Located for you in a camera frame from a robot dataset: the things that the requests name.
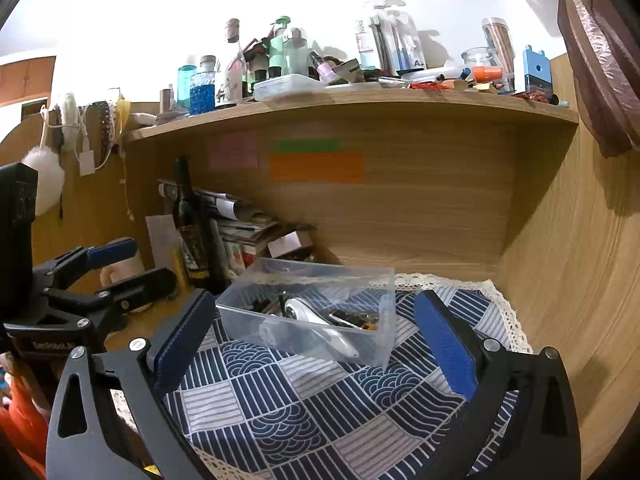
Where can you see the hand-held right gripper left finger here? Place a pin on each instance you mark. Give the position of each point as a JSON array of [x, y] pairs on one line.
[[180, 345]]

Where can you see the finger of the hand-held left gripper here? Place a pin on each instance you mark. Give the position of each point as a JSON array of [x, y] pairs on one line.
[[112, 251], [145, 282]]

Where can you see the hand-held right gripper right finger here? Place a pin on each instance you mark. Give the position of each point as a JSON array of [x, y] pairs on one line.
[[447, 352]]

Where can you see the black metal clips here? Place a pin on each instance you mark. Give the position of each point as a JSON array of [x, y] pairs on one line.
[[352, 317]]

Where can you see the clear plastic box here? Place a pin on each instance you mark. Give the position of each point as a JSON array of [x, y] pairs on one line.
[[300, 345]]

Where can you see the white rotary cutter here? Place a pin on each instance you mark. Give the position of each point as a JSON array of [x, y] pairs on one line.
[[310, 317]]

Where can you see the pink cup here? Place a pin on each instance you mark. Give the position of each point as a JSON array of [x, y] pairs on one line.
[[120, 272]]

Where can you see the white paper note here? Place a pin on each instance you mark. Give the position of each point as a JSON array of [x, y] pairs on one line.
[[161, 240]]

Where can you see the white pompom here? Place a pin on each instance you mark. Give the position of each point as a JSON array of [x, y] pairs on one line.
[[45, 180]]

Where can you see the dark wine bottle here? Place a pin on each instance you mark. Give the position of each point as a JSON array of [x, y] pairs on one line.
[[190, 230]]

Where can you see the black grey device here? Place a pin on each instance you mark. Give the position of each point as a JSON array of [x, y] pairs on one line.
[[170, 189]]

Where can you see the white hanging tag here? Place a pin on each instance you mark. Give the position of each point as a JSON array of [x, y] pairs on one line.
[[87, 162]]

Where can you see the stack of magazines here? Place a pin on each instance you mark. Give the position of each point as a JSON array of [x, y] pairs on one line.
[[245, 232]]

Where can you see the patterned headband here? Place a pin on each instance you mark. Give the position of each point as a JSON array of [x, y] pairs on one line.
[[104, 130]]

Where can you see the white fluffy headband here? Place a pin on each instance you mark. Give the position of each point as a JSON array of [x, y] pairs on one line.
[[66, 115]]

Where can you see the blue patterned lace-edged cloth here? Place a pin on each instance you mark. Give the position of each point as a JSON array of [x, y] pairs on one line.
[[310, 410]]

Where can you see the small grey box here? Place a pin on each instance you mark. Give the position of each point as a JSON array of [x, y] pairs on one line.
[[290, 246]]

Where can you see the pink sticky note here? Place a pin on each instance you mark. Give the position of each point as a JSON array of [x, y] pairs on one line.
[[234, 151]]

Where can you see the cardboard tube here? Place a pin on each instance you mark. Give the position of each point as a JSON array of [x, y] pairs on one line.
[[166, 101]]

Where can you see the wooden cabinet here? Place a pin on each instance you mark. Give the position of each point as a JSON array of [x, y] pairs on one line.
[[25, 80]]

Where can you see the orange cloth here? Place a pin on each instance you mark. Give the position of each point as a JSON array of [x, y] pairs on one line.
[[20, 410]]

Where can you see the blue beads glass jar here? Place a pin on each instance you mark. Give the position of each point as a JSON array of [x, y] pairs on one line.
[[202, 95]]

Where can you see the teal liquid bottle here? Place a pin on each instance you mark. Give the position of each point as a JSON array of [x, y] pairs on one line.
[[186, 85]]

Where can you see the white printed mug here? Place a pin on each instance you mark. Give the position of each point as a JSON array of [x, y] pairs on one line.
[[229, 90]]

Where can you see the orange sticky note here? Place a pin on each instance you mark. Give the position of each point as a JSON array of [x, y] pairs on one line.
[[316, 167]]

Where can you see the green sticky note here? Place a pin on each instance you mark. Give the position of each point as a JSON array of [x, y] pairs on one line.
[[306, 145]]

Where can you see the clear lidded plastic container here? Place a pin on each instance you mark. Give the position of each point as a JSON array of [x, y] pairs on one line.
[[287, 87]]

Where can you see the clear bottle with cork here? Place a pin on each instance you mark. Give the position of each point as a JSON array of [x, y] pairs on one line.
[[233, 40]]

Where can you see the green pump bottle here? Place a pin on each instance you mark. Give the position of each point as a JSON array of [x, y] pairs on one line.
[[278, 52]]

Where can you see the wooden shelf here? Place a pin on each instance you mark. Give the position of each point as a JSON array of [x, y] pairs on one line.
[[350, 110]]

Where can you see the frosted clear bottle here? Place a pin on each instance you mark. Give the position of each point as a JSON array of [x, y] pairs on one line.
[[296, 55]]

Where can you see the pink nail polish bottle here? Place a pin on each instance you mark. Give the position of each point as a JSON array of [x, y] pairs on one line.
[[325, 71]]

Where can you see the orange white cap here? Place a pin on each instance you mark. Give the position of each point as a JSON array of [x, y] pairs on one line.
[[486, 74]]

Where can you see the blue plastic block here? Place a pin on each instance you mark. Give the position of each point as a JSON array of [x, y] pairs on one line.
[[537, 72]]

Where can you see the round glass jar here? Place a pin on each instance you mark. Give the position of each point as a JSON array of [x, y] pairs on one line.
[[477, 57]]

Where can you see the toothbrush blister pack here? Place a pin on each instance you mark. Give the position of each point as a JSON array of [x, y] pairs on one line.
[[370, 40], [407, 45]]

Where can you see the tall clear tube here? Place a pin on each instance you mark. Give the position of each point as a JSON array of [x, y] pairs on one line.
[[499, 45]]

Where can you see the pink curtain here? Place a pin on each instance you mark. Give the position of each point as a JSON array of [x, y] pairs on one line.
[[605, 70]]

